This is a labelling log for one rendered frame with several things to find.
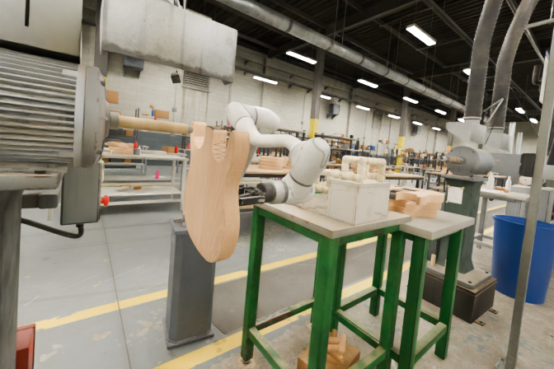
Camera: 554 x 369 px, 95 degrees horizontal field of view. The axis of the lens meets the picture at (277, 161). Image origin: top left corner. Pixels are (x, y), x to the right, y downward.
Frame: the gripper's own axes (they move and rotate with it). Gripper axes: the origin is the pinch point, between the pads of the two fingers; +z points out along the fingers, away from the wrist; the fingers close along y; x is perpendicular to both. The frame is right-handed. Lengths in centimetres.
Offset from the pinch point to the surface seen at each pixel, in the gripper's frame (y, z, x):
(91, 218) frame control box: 21.9, 32.0, -14.7
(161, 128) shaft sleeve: 6.8, 16.9, 18.9
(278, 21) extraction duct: 478, -323, 236
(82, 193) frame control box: 23.3, 34.3, -6.3
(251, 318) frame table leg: 22, -41, -82
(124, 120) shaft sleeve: 6.9, 26.2, 19.9
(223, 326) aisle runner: 51, -42, -115
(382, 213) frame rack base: -15, -76, -7
